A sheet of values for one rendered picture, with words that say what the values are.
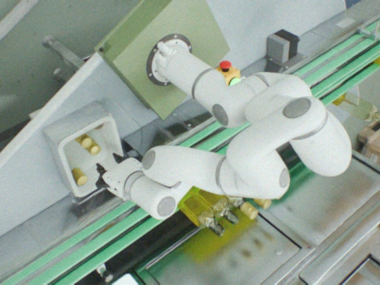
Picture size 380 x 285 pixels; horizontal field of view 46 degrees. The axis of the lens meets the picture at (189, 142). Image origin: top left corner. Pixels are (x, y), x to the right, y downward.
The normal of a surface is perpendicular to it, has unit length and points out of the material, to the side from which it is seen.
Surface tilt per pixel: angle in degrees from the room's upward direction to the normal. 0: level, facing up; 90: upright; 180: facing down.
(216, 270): 90
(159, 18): 1
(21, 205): 0
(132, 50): 1
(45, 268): 90
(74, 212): 90
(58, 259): 90
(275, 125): 100
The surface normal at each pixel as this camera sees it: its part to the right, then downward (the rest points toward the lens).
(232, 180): -0.69, 0.18
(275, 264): -0.07, -0.72
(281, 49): -0.76, 0.48
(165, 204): 0.58, 0.29
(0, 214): 0.64, 0.50
